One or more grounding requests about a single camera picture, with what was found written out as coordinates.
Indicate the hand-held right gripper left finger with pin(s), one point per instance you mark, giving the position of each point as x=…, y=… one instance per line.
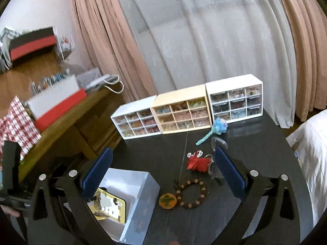
x=98, y=173

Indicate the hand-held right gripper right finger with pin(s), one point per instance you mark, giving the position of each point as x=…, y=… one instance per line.
x=230, y=173

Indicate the clear hair clip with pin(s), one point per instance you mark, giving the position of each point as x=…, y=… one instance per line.
x=213, y=169

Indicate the blue pipe cleaner flower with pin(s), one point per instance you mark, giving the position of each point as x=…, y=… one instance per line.
x=219, y=127

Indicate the white storage box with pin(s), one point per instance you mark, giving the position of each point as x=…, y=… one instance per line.
x=143, y=196

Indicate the orange felt persimmon charm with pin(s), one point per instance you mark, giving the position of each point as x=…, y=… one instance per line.
x=167, y=200

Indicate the person's left hand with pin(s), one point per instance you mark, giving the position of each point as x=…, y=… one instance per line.
x=9, y=211

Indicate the yellow printed packet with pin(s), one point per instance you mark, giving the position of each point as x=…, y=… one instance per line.
x=109, y=204

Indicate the red checkered cloth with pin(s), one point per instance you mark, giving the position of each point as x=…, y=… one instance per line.
x=15, y=127

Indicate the wooden desk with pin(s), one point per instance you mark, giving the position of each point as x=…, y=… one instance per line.
x=76, y=122

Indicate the white drawer organizer amber beads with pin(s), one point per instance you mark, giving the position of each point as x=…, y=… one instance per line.
x=138, y=121

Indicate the white drawer organizer dark beads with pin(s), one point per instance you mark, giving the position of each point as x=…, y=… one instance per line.
x=235, y=102

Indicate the white and red box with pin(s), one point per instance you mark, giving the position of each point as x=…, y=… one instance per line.
x=56, y=102

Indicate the beige wooden drawer organizer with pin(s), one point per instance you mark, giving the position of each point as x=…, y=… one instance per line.
x=178, y=112

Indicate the white bedding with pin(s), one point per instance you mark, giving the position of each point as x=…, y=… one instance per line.
x=311, y=153

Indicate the black and red box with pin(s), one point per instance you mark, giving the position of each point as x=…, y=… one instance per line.
x=30, y=43

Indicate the pink curtain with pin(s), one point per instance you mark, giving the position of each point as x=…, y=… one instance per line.
x=109, y=43
x=306, y=43

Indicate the clear acrylic holder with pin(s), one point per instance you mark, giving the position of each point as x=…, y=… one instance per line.
x=65, y=44

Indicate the white sheer curtain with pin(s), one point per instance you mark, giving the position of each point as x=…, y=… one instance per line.
x=217, y=35

